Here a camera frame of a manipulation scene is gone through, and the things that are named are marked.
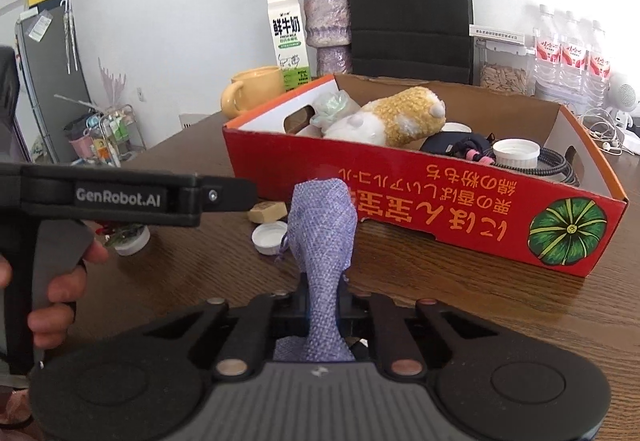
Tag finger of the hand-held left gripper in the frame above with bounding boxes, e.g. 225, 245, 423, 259
197, 174, 259, 212

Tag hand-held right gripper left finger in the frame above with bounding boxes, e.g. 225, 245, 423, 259
142, 272, 311, 379

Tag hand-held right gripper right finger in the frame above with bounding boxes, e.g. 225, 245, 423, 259
340, 293, 496, 379

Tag purple woven cloth pouch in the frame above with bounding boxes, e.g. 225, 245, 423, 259
273, 176, 359, 362

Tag red cardboard box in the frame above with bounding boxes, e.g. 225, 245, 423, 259
221, 73, 630, 278

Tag clear plastic bag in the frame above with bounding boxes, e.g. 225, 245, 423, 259
309, 89, 361, 130

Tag navy zip pouch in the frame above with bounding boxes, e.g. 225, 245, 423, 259
418, 130, 496, 157

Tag yellow white plush toy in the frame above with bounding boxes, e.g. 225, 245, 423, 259
324, 86, 447, 150

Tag white ribbed jar lid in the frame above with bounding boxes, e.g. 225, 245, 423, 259
492, 139, 542, 170

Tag braided black white cable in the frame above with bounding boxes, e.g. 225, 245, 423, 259
452, 135, 581, 186

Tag person's left hand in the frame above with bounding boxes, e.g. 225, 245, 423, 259
27, 237, 109, 350

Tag beige block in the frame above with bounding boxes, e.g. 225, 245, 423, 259
248, 200, 290, 225

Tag small white cap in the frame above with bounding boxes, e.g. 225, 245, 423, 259
251, 222, 289, 256

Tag black chair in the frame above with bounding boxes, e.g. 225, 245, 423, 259
0, 45, 31, 164

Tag yellow mug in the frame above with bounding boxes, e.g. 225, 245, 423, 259
221, 65, 287, 120

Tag dark grey refrigerator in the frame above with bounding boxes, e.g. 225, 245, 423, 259
14, 0, 104, 164

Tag pink feather decoration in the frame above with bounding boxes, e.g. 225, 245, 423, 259
97, 58, 129, 110

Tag white green milk carton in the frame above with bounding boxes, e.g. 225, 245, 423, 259
266, 0, 312, 91

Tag purple speckled vase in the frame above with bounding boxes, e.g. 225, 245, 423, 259
300, 0, 352, 76

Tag black paper bag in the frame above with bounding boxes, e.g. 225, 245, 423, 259
347, 0, 475, 84

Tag clear container of seeds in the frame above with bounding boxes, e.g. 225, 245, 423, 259
474, 43, 536, 97

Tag white earphones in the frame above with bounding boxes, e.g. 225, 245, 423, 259
582, 105, 626, 154

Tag flat white box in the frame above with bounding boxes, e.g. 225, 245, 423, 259
468, 23, 526, 44

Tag white robot speaker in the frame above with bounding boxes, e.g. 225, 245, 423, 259
612, 83, 640, 127

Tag wire rack cart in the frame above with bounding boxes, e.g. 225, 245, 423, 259
62, 103, 149, 167

